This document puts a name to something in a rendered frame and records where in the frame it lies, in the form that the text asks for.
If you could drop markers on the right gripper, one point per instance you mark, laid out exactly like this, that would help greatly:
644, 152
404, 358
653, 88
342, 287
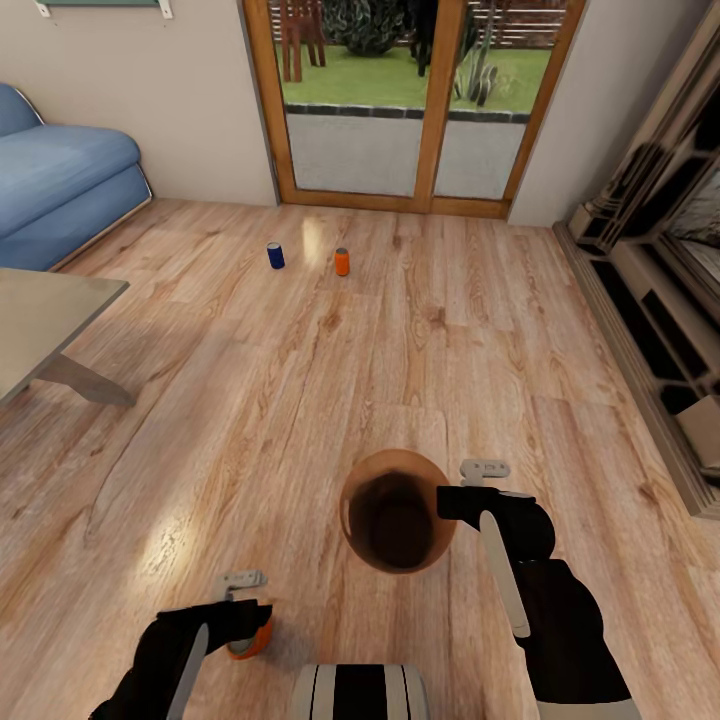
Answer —
453, 501

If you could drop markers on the sofa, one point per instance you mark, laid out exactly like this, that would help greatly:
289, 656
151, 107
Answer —
62, 187

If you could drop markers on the door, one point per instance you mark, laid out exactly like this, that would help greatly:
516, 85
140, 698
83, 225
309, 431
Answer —
427, 106

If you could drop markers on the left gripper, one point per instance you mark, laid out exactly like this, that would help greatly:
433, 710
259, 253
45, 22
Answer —
241, 619

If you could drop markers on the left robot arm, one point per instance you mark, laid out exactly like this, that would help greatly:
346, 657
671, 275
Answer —
172, 649

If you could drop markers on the robot trunk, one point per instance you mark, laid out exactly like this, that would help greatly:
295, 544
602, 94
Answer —
360, 692

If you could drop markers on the trash can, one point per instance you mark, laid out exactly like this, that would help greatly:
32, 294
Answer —
392, 513

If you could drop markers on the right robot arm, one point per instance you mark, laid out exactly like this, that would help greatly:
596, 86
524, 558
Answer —
553, 615

